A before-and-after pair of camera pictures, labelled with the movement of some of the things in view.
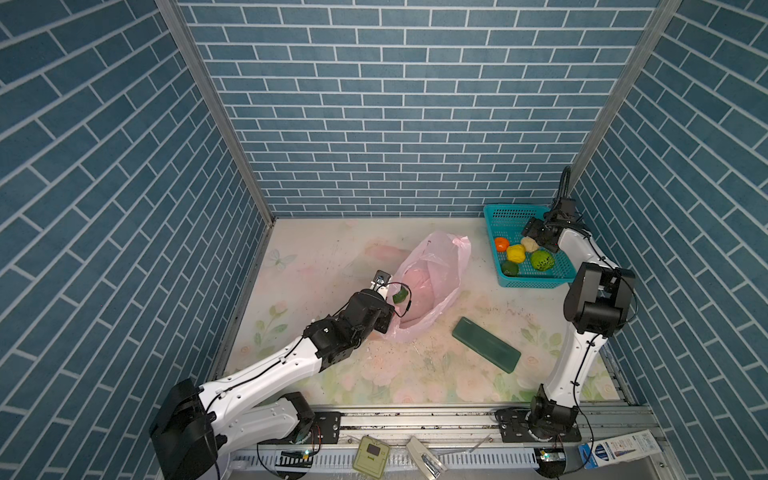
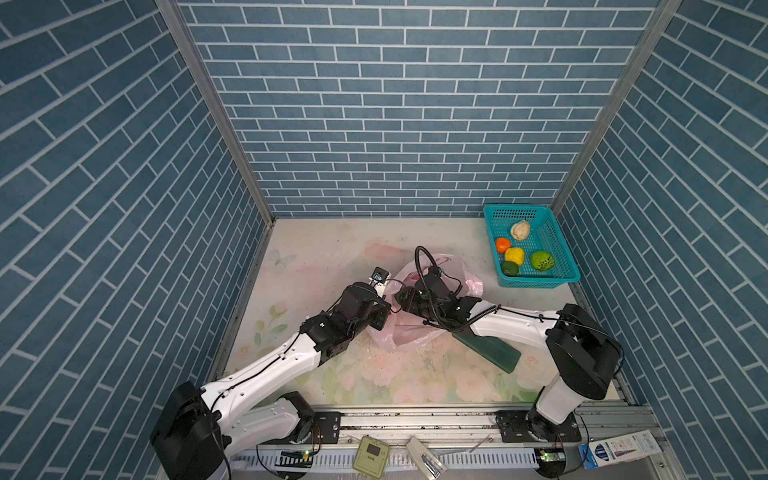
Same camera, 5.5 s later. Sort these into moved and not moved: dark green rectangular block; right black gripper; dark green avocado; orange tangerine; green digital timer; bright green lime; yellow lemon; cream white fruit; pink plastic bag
Moved: pink plastic bag; right black gripper; cream white fruit
Not moved: bright green lime; green digital timer; dark green avocado; yellow lemon; orange tangerine; dark green rectangular block
